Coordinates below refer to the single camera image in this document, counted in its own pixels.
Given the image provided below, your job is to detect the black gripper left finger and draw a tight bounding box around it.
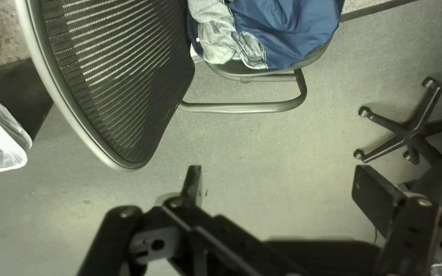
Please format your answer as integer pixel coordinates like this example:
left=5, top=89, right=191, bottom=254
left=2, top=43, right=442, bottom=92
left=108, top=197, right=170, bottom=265
left=74, top=162, right=305, bottom=276

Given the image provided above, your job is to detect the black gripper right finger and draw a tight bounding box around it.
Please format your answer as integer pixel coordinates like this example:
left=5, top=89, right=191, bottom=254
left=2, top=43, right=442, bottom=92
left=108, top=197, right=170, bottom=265
left=351, top=162, right=442, bottom=276

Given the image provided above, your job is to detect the blue denim cloth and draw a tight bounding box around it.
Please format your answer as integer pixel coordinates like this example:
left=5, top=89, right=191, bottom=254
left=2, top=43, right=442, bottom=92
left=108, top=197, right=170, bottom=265
left=183, top=0, right=346, bottom=72

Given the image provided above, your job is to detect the black star chair base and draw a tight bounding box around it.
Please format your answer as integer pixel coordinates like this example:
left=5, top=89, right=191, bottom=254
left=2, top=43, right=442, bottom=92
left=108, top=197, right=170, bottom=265
left=351, top=75, right=442, bottom=168

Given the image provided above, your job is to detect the grey mesh office chair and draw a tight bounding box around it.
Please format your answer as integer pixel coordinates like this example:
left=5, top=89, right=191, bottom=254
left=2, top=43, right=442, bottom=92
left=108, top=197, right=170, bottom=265
left=13, top=0, right=346, bottom=171

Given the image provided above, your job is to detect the dark waste bin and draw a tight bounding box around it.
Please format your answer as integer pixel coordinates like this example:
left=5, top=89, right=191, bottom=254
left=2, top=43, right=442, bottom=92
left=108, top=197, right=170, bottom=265
left=0, top=56, right=55, bottom=142

